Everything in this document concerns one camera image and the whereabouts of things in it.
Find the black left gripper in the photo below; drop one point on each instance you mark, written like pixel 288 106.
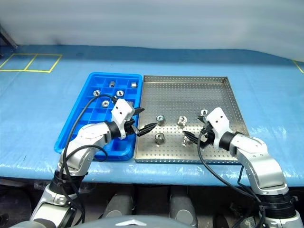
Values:
pixel 130 128

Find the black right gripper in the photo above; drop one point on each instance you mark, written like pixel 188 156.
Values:
pixel 207 137

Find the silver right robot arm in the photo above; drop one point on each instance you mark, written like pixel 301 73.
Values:
pixel 256 152

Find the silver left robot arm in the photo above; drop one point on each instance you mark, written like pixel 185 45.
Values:
pixel 90 135

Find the blue plastic compartment tray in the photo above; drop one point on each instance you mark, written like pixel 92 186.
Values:
pixel 78 133

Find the metal nut right tray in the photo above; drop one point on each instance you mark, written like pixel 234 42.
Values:
pixel 204 112

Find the metal nut tray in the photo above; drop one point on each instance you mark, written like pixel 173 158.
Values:
pixel 159 138
pixel 204 112

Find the metal nut on tray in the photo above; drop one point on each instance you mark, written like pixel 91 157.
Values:
pixel 160 119

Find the metal nut front tray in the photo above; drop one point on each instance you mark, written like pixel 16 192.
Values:
pixel 159 138

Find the metal nut in blue tray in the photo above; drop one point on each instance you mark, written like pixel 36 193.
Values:
pixel 96 93
pixel 105 103
pixel 120 93

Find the perforated metal tray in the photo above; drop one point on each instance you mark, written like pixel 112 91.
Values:
pixel 180 95

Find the dark grey rounded shape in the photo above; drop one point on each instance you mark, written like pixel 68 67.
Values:
pixel 183 209
pixel 118 205

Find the grey robot chest cover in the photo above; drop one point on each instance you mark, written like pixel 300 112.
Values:
pixel 133 223

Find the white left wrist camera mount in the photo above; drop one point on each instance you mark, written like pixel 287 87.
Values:
pixel 121 111

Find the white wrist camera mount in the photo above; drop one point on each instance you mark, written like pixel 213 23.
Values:
pixel 219 121
pixel 121 111

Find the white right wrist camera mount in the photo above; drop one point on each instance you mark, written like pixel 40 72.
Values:
pixel 219 121

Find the grey metal frame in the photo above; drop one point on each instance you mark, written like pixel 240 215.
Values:
pixel 9 39

